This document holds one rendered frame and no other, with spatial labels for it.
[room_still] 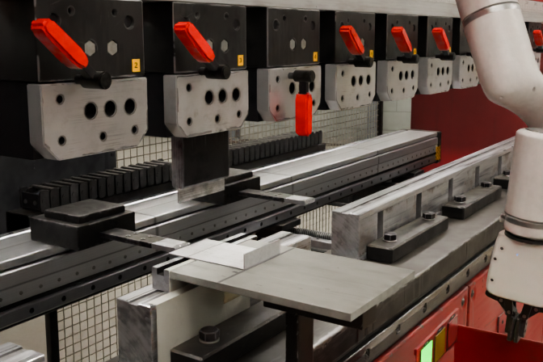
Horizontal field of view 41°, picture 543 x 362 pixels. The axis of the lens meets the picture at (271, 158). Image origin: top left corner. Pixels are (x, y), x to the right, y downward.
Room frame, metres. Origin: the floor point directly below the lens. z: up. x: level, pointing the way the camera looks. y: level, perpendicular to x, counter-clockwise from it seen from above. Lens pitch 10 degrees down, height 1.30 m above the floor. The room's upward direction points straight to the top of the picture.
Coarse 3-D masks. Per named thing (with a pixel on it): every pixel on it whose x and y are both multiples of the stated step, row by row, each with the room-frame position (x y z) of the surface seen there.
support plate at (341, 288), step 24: (192, 264) 0.93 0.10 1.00; (216, 264) 0.93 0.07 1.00; (264, 264) 0.93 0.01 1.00; (288, 264) 0.93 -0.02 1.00; (312, 264) 0.93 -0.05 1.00; (336, 264) 0.93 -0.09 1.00; (360, 264) 0.93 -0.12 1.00; (384, 264) 0.93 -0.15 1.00; (216, 288) 0.86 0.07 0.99; (240, 288) 0.84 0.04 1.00; (264, 288) 0.84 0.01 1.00; (288, 288) 0.84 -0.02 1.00; (312, 288) 0.84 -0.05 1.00; (336, 288) 0.84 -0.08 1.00; (360, 288) 0.84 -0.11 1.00; (384, 288) 0.84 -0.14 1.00; (312, 312) 0.78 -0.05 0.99; (336, 312) 0.77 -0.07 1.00; (360, 312) 0.78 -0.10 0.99
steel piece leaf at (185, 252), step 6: (204, 240) 1.04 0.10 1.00; (210, 240) 1.04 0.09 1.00; (186, 246) 1.01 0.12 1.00; (192, 246) 1.01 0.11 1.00; (198, 246) 1.01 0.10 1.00; (204, 246) 1.01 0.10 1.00; (210, 246) 1.01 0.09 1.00; (174, 252) 0.98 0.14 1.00; (180, 252) 0.98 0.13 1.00; (186, 252) 0.98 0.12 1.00; (192, 252) 0.98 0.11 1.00; (198, 252) 0.98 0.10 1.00
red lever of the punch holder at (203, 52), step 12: (180, 24) 0.85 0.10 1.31; (192, 24) 0.85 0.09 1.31; (180, 36) 0.85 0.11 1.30; (192, 36) 0.85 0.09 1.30; (192, 48) 0.86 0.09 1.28; (204, 48) 0.87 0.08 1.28; (204, 60) 0.88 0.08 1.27; (204, 72) 0.90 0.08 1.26; (216, 72) 0.89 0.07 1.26; (228, 72) 0.90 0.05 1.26
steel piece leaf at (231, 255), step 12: (276, 240) 0.97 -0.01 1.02; (204, 252) 0.98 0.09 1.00; (216, 252) 0.98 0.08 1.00; (228, 252) 0.98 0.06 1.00; (240, 252) 0.98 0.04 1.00; (252, 252) 0.92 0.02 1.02; (264, 252) 0.94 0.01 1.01; (276, 252) 0.97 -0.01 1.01; (228, 264) 0.92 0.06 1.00; (240, 264) 0.92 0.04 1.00; (252, 264) 0.92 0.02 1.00
